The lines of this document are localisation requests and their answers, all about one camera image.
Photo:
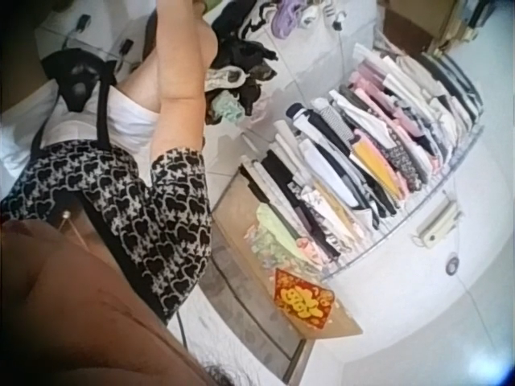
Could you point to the pale green cloth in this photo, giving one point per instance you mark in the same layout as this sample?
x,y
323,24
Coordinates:
x,y
277,233

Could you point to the wooden cabinet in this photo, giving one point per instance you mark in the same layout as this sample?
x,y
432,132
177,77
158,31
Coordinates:
x,y
249,281

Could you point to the red and gold paper decoration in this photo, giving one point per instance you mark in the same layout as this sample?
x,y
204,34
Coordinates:
x,y
299,297

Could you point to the heap of dark clothes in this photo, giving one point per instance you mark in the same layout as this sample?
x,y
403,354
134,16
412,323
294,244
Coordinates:
x,y
245,60

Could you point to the person's legs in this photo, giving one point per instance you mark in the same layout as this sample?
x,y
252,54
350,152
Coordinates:
x,y
133,120

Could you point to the purple garment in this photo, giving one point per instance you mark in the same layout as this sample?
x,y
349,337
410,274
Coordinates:
x,y
286,18

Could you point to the white plastic handset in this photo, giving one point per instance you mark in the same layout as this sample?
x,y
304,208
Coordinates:
x,y
436,223

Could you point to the black power adapter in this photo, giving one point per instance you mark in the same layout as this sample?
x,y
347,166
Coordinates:
x,y
83,23
126,45

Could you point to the brown cardboard box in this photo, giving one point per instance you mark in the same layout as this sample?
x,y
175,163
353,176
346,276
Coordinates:
x,y
414,20

